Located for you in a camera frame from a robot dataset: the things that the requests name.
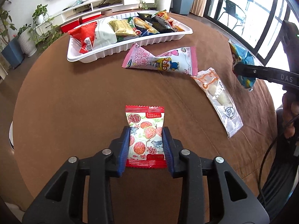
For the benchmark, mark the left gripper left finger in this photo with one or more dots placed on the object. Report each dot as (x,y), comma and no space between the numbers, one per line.
(62,198)

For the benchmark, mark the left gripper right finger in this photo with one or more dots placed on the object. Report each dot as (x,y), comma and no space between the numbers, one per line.
(230,200)

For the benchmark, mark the red lychee candy pack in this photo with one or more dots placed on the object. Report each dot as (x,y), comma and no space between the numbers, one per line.
(146,144)

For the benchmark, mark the light blue snack bag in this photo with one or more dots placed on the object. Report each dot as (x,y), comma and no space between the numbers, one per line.
(242,56)

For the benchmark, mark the clear orange cake pack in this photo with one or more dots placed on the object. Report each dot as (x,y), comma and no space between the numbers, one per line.
(210,82)

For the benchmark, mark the pink cartoon snack bag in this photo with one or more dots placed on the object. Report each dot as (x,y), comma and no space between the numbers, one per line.
(182,60)

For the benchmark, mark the white snack bag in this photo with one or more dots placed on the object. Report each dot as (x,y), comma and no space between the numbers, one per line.
(104,34)

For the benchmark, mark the red snack bag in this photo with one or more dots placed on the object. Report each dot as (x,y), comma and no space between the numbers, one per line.
(85,34)

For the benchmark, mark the blue biscuit pack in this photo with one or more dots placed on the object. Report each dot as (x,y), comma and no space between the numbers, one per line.
(141,32)

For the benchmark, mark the gold wafer pack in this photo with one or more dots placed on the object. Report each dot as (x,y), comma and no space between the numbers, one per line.
(122,28)

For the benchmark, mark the black snack pack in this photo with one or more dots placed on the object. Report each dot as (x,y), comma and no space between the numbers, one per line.
(160,24)

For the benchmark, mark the orange snack bar pack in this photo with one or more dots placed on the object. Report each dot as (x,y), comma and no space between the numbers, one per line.
(166,18)

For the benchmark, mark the right human hand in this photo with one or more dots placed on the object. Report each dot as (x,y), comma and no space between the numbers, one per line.
(290,110)

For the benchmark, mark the brown round tablecloth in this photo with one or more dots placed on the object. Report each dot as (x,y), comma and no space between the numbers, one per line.
(67,109)

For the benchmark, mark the black balcony chair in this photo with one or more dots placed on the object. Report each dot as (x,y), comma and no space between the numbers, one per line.
(236,12)

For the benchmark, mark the white plastic tray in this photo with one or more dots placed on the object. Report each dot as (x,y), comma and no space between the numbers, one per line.
(74,45)

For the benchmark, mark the left red storage box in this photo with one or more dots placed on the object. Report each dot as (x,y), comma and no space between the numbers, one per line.
(69,26)

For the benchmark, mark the red storage box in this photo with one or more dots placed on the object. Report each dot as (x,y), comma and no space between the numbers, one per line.
(91,17)
(69,26)

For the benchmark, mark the trailing pothos plant left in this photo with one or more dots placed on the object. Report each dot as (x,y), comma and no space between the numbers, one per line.
(43,30)

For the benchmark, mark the right red storage box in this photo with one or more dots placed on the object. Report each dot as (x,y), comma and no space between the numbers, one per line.
(91,17)

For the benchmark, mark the small brown pot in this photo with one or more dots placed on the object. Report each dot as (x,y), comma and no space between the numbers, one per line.
(107,12)

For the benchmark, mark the tall plant blue pot left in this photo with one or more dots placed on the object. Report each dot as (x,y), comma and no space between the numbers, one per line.
(10,48)

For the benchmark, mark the plant in white ribbed pot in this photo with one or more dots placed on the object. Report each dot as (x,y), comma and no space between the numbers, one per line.
(26,41)

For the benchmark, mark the white tv console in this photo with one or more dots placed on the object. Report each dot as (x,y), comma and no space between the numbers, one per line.
(91,7)

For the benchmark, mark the black sliding door frame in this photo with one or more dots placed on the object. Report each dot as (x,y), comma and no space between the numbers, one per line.
(263,24)

